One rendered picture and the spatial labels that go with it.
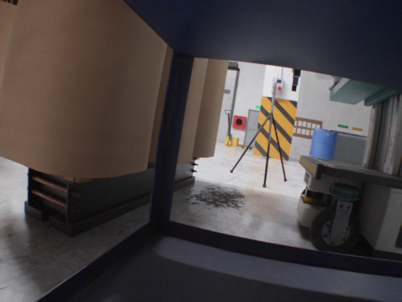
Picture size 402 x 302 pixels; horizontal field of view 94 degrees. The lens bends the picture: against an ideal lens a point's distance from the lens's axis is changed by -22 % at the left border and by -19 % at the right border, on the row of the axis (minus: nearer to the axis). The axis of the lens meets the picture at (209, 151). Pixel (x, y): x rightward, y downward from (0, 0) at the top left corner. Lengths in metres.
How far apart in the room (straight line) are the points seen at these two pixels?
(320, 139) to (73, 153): 5.23
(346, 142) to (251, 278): 8.86
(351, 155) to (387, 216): 8.53
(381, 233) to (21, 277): 0.96
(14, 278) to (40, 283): 0.06
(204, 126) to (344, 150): 8.18
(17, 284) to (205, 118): 1.15
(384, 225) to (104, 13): 0.97
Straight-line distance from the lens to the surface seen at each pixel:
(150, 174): 1.09
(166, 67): 0.96
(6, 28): 2.30
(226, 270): 0.43
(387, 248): 0.87
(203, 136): 1.36
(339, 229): 0.86
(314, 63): 0.44
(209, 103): 1.37
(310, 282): 0.46
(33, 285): 0.59
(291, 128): 5.88
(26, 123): 0.68
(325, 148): 5.49
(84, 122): 0.58
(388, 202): 0.82
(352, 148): 9.29
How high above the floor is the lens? 0.36
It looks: 4 degrees down
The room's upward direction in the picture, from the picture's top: 9 degrees clockwise
